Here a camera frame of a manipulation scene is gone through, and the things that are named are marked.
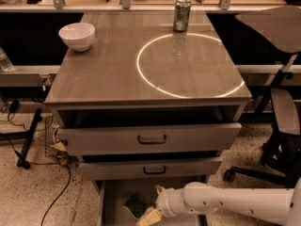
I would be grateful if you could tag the top grey drawer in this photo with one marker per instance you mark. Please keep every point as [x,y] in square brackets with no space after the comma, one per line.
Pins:
[150,139]

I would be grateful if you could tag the white ceramic bowl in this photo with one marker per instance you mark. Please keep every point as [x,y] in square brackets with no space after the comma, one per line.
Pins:
[77,36]

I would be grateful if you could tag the middle grey drawer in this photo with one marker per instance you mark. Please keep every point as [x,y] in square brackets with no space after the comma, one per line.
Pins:
[150,168]

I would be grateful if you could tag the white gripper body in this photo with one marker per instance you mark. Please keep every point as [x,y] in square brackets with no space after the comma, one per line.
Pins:
[165,201]

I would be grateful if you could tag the grey drawer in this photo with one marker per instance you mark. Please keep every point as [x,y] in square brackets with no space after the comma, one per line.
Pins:
[150,139]
[115,193]
[150,168]

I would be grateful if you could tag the green soda can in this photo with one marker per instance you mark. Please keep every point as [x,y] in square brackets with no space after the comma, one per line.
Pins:
[181,15]

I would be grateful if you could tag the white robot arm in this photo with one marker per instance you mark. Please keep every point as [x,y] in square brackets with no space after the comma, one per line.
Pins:
[277,205]

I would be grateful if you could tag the green yellow sponge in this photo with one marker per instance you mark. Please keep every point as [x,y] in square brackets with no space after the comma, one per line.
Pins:
[135,206]

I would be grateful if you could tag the grey drawer cabinet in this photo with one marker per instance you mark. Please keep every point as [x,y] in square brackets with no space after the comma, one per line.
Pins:
[140,72]

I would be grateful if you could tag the bottom grey drawer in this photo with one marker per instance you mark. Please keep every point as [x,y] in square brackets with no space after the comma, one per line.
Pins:
[115,193]

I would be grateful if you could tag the black stand leg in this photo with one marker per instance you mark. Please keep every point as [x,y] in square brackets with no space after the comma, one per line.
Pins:
[27,136]

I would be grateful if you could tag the wire mesh basket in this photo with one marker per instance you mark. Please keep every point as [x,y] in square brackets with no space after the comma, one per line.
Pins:
[54,147]

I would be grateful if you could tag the black office chair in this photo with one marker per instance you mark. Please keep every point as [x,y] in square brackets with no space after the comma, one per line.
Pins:
[281,26]

